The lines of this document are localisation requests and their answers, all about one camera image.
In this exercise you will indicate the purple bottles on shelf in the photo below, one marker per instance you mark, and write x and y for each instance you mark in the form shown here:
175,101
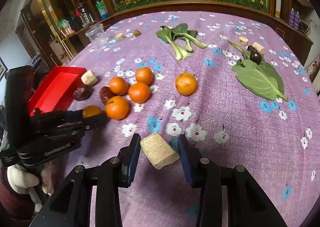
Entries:
294,19

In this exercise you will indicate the beige cut block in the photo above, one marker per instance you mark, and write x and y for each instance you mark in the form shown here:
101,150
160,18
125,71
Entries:
158,151

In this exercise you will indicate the small beige chunk by cup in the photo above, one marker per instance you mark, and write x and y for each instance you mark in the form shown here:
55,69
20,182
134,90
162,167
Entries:
120,37

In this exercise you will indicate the large green leaf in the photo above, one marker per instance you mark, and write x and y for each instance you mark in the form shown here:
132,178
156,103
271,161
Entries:
262,80

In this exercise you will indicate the red square tray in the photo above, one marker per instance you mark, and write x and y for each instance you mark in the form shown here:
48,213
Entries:
56,90

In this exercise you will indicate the red date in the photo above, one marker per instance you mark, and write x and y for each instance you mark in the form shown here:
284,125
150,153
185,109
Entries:
83,92

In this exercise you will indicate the framed wall painting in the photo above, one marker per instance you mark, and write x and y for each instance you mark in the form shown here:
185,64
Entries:
3,69

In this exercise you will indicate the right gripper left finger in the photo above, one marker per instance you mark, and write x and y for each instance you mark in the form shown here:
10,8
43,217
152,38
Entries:
70,204

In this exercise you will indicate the red date among oranges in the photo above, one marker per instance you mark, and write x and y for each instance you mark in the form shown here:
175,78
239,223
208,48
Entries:
106,94

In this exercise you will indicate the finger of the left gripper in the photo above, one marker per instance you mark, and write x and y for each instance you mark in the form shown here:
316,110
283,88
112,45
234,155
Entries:
95,119

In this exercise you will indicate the mandarin orange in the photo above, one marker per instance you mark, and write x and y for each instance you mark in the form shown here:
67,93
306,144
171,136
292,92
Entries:
139,92
117,108
144,75
91,110
119,86

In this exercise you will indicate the green bok choy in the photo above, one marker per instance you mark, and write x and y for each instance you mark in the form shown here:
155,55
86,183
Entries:
180,39

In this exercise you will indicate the green label plastic bottle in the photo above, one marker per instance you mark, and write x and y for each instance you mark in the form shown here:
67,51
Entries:
102,9

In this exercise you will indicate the dark round plum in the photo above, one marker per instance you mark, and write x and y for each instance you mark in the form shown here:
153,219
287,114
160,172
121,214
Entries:
255,57

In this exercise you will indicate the steel thermos flask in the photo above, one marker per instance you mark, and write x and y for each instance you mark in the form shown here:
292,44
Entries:
83,12

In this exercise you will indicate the lone yellowish orange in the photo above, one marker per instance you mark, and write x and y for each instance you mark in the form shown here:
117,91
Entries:
186,84

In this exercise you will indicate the mandarin orange top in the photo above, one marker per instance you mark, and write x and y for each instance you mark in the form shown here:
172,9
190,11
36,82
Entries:
144,75

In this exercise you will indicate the purple floral tablecloth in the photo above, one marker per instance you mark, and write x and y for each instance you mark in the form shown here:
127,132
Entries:
277,141

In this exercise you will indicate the white gloved left hand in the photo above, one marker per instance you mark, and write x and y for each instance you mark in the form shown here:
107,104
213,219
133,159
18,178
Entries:
20,180

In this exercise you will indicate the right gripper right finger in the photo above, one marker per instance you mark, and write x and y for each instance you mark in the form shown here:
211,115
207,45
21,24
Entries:
248,204

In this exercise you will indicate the dark date near leaf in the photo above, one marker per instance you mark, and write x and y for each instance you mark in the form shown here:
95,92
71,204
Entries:
251,49

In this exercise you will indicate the clear plastic cup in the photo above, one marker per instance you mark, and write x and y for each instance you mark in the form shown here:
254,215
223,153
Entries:
96,35

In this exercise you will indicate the small green olive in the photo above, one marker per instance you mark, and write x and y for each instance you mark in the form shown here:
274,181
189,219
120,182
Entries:
136,33

